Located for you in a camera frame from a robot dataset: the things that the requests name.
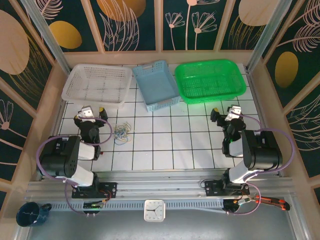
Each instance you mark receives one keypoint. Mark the white perforated plastic basket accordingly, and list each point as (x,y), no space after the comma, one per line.
(100,75)

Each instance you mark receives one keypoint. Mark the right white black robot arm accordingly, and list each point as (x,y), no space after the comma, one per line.
(237,175)

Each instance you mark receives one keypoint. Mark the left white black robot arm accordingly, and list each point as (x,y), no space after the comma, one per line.
(82,175)

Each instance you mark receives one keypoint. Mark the green plastic basket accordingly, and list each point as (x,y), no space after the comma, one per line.
(210,80)

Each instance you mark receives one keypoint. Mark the light blue plastic basket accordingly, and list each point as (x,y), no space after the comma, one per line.
(157,85)

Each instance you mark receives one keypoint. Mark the orange black box cutter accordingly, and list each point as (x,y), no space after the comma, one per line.
(272,200)

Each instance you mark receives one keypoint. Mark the white square analog clock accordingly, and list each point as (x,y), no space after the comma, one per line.
(154,210)

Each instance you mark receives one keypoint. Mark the dark blue mug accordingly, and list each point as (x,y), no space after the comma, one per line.
(27,215)

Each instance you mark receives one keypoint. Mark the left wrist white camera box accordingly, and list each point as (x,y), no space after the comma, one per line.
(87,112)

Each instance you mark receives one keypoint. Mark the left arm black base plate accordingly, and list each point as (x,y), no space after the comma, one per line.
(110,188)

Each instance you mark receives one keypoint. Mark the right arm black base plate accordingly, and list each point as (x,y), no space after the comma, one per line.
(212,188)

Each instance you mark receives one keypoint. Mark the aluminium frame post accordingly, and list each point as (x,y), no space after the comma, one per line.
(48,37)
(266,37)

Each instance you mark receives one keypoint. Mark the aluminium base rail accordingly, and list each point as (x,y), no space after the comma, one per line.
(160,186)

